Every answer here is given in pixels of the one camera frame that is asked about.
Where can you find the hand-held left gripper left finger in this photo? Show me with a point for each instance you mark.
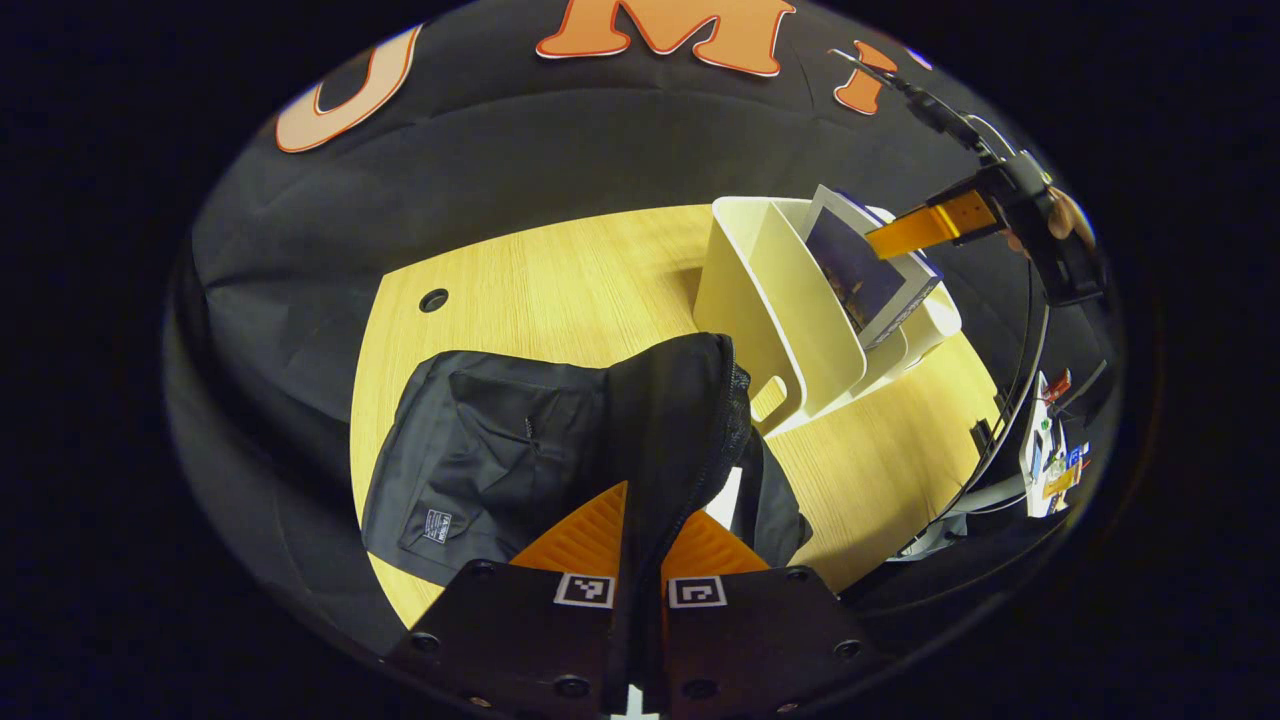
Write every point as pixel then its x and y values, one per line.
pixel 520 640

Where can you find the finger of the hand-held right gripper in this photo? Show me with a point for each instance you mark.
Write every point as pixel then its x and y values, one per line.
pixel 930 225

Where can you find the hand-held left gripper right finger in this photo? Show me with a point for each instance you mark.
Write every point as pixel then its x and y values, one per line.
pixel 760 640

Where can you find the blue book with city photo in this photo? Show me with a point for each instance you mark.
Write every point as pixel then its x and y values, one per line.
pixel 860 280

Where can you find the white book with dark photo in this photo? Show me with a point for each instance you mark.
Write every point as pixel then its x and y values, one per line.
pixel 725 497

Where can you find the black schoolbag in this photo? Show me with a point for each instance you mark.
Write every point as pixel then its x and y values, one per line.
pixel 480 460

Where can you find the white plastic bookshelf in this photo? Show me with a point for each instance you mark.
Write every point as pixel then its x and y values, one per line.
pixel 760 300

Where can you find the white cluttered stand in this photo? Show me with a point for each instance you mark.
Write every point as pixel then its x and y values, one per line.
pixel 1045 460

